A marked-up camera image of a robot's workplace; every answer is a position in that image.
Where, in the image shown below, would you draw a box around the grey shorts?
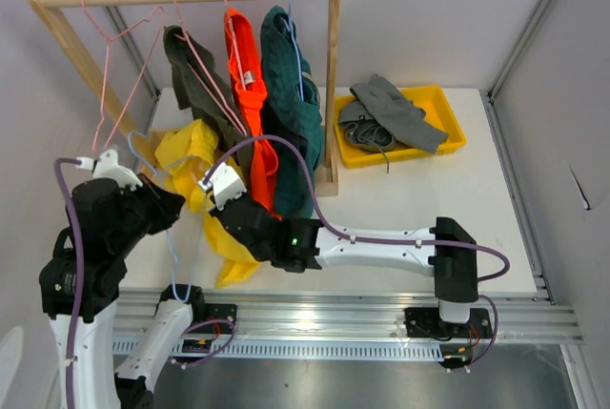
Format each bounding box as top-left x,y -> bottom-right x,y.
337,74 -> 449,163

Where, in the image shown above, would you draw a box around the olive green shorts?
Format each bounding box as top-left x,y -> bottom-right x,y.
163,25 -> 251,151

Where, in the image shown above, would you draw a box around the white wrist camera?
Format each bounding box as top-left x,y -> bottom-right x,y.
76,149 -> 143,191
197,161 -> 247,211

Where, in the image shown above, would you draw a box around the light blue wire hanger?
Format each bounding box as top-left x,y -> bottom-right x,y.
127,130 -> 211,304

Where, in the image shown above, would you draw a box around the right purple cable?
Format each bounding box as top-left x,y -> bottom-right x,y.
204,133 -> 511,377

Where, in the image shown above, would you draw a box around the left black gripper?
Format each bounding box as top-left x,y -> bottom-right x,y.
112,171 -> 186,254

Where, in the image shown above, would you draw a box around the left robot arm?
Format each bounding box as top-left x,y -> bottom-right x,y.
39,175 -> 207,408

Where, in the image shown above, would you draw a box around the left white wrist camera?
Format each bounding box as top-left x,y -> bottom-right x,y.
76,149 -> 143,191

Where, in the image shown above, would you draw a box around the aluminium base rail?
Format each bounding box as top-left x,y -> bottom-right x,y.
112,290 -> 582,344

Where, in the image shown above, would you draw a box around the blue wire hanger green shorts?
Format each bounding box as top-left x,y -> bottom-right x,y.
286,0 -> 304,101

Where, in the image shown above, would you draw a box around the yellow plastic tray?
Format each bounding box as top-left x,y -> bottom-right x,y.
334,85 -> 466,169

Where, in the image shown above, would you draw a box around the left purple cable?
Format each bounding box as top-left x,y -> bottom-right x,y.
52,156 -> 236,409

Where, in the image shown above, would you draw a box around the pink wire hanger olive shorts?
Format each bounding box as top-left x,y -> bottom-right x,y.
172,0 -> 248,136

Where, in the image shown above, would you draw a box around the purple cable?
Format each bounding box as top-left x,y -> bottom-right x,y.
204,133 -> 511,377
52,156 -> 236,409

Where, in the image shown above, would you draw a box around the pink wire hanger orange shorts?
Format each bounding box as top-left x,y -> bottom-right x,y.
223,0 -> 247,90

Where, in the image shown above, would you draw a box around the wooden clothes rack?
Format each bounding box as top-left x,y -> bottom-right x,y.
26,0 -> 340,196

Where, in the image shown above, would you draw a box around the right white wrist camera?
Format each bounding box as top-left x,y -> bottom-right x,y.
197,161 -> 247,211

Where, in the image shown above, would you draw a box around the dark green shorts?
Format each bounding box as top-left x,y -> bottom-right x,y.
260,6 -> 325,218

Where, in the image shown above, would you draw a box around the yellow shorts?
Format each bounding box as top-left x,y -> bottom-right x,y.
152,118 -> 261,290

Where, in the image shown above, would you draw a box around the slotted cable duct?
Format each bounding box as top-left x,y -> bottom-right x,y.
110,337 -> 473,361

